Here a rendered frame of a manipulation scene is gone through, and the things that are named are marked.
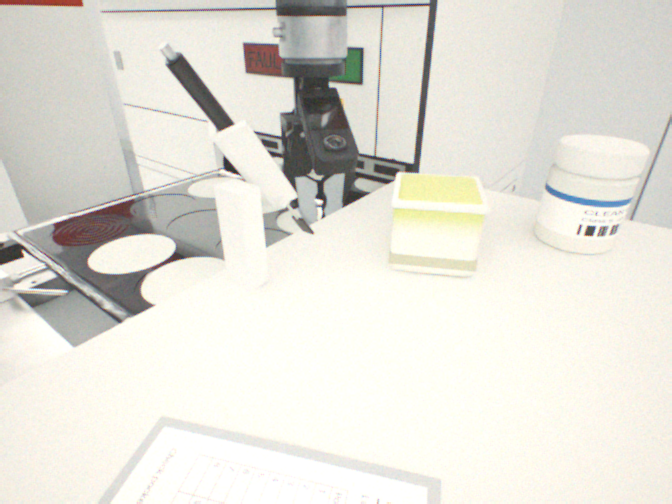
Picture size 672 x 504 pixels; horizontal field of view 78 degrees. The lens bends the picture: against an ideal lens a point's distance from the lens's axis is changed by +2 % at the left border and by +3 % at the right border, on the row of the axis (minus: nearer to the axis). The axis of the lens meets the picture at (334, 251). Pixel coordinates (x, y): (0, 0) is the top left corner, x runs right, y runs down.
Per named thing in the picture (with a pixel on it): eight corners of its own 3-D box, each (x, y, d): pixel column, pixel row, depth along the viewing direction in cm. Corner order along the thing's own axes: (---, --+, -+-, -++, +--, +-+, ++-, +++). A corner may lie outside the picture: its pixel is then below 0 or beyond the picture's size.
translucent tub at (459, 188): (391, 234, 42) (396, 170, 38) (467, 241, 41) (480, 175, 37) (385, 272, 35) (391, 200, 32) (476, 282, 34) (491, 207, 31)
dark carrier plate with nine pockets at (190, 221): (223, 173, 81) (223, 170, 80) (368, 218, 62) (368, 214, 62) (23, 236, 57) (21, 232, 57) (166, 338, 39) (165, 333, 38)
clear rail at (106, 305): (18, 237, 58) (14, 228, 57) (175, 351, 38) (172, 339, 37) (7, 240, 57) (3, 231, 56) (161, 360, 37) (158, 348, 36)
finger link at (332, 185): (333, 219, 60) (332, 157, 55) (343, 237, 55) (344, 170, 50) (312, 221, 59) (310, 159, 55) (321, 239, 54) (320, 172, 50)
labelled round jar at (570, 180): (542, 217, 45) (567, 130, 41) (617, 235, 42) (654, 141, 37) (523, 241, 40) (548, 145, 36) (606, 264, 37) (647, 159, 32)
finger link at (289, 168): (319, 201, 53) (317, 133, 49) (322, 206, 52) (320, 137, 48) (283, 204, 52) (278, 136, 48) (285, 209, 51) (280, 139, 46)
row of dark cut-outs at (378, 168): (218, 137, 85) (216, 125, 83) (405, 181, 61) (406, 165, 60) (216, 137, 84) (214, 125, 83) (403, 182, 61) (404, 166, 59)
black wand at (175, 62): (163, 53, 22) (177, 37, 23) (149, 52, 23) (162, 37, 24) (310, 239, 38) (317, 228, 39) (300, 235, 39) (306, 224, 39)
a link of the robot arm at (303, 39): (356, 16, 41) (275, 16, 40) (355, 66, 44) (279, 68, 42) (337, 17, 48) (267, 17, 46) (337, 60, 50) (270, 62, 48)
